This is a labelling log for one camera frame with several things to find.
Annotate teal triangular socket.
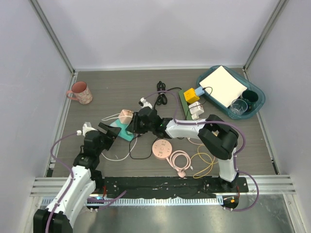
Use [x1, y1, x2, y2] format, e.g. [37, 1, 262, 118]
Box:
[110, 119, 134, 142]

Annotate peach cube socket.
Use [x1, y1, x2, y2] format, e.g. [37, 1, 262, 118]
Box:
[118, 109, 134, 125]

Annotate pink round socket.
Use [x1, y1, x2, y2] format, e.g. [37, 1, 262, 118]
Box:
[152, 139, 172, 160]

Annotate green power strip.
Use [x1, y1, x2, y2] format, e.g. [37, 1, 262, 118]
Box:
[178, 89, 192, 120]

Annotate yellow cube socket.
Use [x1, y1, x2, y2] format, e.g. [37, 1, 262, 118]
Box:
[184, 88, 200, 104]

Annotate light blue charger plug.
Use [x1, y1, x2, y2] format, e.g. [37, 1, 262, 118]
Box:
[194, 87, 205, 97]

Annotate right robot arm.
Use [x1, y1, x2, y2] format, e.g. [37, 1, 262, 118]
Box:
[126, 107, 239, 192]

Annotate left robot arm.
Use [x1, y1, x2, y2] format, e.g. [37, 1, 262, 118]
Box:
[33, 122, 121, 233]

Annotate pink floral mug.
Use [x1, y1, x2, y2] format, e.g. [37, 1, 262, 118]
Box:
[66, 81, 93, 105]

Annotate white cube adapter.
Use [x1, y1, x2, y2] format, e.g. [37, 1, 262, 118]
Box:
[189, 101, 204, 120]

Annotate white paper pad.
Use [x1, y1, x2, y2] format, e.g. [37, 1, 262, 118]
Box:
[199, 66, 247, 108]

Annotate clear glass cup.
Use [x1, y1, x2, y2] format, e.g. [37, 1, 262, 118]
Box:
[229, 99, 248, 116]

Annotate dark green cup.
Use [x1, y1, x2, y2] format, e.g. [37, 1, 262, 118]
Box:
[241, 89, 259, 109]

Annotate teal plastic tray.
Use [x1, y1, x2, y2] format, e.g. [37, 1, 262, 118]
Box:
[196, 65, 265, 120]

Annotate white usb cable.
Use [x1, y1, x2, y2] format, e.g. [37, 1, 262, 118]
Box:
[101, 112, 137, 162]

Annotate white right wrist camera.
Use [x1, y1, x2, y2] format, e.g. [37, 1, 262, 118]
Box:
[138, 98, 153, 109]

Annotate black power cord with plug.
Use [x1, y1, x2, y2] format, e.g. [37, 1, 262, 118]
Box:
[153, 81, 182, 107]

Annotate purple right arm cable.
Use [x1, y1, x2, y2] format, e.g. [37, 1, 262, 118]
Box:
[143, 90, 260, 213]

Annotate black usb cable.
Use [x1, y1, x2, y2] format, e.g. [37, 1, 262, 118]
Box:
[129, 86, 214, 161]

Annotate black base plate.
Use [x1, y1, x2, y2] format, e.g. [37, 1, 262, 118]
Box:
[92, 176, 249, 199]

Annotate pink cable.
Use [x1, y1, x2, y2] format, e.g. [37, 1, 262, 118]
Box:
[167, 138, 207, 178]

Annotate white cable duct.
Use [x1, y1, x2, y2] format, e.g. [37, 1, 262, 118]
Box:
[41, 196, 223, 206]

